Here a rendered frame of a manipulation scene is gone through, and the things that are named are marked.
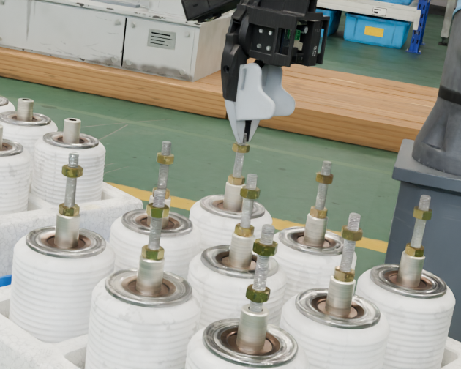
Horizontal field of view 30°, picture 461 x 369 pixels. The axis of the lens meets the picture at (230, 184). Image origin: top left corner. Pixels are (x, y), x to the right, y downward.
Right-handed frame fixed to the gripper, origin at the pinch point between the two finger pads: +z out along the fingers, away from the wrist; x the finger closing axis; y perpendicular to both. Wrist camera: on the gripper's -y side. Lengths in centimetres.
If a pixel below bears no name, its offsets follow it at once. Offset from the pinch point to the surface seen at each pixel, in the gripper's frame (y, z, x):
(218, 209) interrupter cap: 0.4, 8.9, -2.6
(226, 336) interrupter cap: 19.3, 9.1, -27.1
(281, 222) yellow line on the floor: -30, 34, 66
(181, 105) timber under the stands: -105, 32, 127
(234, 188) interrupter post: 1.1, 6.6, -1.0
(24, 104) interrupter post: -40.0, 6.7, 4.5
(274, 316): 15.6, 13.1, -13.2
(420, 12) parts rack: -149, 11, 398
